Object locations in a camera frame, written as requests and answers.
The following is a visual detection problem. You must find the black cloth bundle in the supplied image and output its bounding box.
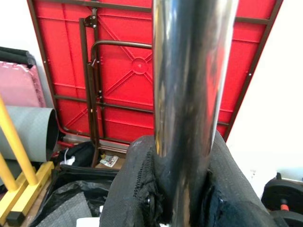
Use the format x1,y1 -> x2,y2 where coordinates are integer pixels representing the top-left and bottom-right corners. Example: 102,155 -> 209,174
56,141 -> 97,168

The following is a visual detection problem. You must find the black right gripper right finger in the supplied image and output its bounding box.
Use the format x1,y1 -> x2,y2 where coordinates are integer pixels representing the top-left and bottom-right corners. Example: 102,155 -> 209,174
201,129 -> 280,227

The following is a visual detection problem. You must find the pink foam mat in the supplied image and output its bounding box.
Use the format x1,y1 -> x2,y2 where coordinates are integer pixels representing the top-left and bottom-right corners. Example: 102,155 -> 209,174
0,61 -> 47,108

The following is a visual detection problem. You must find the printed paper card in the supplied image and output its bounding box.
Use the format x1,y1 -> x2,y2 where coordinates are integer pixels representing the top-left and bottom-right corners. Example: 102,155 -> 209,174
98,155 -> 119,166

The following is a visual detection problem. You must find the black fabric bin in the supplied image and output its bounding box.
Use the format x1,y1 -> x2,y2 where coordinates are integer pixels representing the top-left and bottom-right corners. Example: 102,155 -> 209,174
53,163 -> 124,187

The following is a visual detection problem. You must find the black foam mat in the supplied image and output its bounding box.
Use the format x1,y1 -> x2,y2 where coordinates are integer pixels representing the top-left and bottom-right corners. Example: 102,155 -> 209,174
0,46 -> 37,70

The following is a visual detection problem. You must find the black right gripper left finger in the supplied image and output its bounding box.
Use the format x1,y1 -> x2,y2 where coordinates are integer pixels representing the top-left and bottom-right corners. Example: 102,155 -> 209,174
99,134 -> 177,227

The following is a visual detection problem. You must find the white carpet sweeper chrome pole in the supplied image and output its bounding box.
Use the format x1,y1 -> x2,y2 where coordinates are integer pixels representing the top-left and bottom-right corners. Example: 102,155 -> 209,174
152,0 -> 240,227

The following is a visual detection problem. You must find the red folded table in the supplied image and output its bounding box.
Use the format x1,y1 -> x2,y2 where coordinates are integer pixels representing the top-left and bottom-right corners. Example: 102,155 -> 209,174
26,0 -> 284,152

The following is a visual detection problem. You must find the white paper tag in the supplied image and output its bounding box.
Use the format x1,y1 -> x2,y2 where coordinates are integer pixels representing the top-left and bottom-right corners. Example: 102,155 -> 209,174
60,148 -> 77,166

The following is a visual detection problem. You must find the grey rolled mat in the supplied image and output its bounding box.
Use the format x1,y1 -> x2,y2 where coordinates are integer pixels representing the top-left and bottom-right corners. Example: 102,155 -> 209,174
0,105 -> 60,164

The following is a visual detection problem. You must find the yellow steel dip frame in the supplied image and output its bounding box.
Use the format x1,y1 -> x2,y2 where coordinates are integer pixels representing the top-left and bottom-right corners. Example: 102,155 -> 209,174
0,94 -> 55,226

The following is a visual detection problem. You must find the black plastic trash bag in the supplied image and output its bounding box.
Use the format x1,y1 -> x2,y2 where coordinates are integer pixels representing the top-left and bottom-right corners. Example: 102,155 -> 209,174
29,178 -> 112,227

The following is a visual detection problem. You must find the grey textured sheet scrap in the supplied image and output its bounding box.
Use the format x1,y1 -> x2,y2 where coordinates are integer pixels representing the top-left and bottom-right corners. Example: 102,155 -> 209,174
35,191 -> 93,227

